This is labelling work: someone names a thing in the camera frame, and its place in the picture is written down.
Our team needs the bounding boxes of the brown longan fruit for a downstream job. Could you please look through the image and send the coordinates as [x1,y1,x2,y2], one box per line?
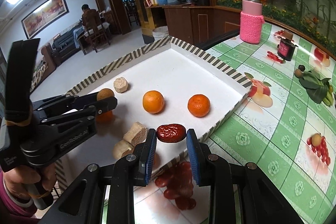
[97,88,114,101]

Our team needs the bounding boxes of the dark orange tangerine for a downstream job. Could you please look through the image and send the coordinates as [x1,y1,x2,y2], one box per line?
[96,110,113,123]

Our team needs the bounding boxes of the left hand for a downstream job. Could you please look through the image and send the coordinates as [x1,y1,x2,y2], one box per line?
[2,163,56,200]

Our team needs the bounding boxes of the beige ginger piece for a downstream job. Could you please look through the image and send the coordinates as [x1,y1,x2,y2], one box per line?
[112,139,134,160]

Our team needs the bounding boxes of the beige block biscuit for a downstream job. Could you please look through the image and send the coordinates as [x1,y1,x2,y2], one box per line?
[123,122,148,147]

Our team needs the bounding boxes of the small far tangerine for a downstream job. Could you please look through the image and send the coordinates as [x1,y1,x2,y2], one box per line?
[187,94,211,118]

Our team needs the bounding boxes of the large light orange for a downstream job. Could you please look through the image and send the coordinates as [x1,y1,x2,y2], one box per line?
[142,90,165,114]

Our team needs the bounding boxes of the wooden chair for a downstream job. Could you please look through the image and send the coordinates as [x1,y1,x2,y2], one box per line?
[84,24,110,53]

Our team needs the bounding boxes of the green fruit-print tablecloth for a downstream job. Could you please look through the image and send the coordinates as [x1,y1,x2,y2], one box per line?
[208,23,335,223]

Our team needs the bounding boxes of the white striped-rim tray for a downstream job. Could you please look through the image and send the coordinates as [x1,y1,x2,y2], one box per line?
[56,37,252,189]

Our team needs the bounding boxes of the seated person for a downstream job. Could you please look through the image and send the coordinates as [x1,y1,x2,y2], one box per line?
[81,4,101,30]

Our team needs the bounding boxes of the brown round longan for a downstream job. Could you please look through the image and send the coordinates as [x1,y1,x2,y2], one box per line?
[311,133,322,147]

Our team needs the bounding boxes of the small brown kiwi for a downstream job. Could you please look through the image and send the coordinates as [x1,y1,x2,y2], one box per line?
[294,69,303,79]

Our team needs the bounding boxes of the green leafy vegetable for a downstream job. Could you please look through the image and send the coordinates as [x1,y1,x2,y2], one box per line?
[298,71,334,107]

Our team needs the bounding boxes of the white plastic bucket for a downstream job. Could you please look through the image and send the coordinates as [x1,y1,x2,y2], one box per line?
[153,26,169,42]

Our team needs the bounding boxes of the dark red jar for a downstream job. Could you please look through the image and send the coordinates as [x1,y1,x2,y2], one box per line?
[277,30,296,61]

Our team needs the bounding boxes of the wooden cabinet counter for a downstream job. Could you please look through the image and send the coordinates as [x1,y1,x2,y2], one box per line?
[147,5,240,46]

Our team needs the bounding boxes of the pink knit-sleeve bottle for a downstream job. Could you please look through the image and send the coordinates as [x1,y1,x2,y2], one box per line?
[240,0,265,44]

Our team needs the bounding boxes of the framed wall painting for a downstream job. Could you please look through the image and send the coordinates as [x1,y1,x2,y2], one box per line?
[21,0,69,39]

